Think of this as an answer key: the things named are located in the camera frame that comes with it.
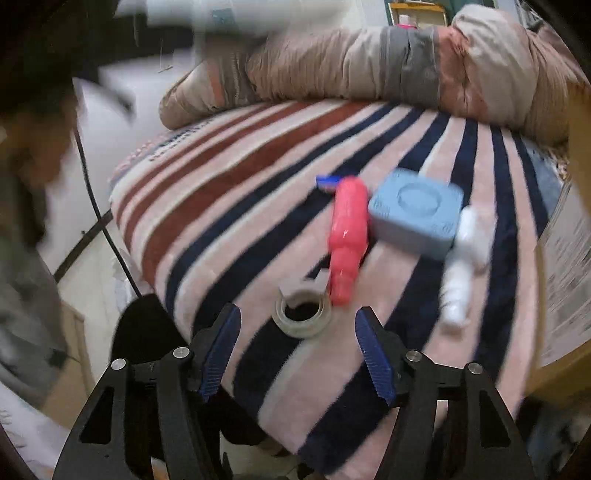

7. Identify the clear tape roll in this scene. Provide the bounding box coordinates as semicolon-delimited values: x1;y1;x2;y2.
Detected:
273;269;332;339

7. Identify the white spray bottle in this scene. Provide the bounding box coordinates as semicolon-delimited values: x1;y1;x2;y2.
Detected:
439;205;494;331

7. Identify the light blue square device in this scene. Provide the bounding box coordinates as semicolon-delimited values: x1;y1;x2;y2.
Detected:
368;168;464;261

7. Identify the pink red bottle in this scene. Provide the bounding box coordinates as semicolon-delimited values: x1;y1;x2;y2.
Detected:
329;177;369;306

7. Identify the blue white contact lens case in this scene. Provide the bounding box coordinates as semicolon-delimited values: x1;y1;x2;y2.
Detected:
315;175;342;194

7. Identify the grey sleeved forearm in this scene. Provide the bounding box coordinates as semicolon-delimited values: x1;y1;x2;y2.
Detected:
0;82;80;407

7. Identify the brown cardboard box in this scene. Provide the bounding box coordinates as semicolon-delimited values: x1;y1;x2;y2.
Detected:
526;85;590;406

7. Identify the striped plush blanket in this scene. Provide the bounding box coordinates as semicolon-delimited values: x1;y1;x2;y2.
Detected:
110;101;560;479

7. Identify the rolled pink grey quilt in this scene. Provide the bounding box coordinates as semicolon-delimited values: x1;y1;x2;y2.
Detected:
159;4;590;145

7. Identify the pink cup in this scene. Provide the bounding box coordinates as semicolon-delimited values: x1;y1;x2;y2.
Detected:
398;14;417;29

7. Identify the black cable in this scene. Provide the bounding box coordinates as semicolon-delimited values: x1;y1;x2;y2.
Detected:
52;128;144;298

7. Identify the yellow frame shelf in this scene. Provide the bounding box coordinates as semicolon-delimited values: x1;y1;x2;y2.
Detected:
387;1;448;29

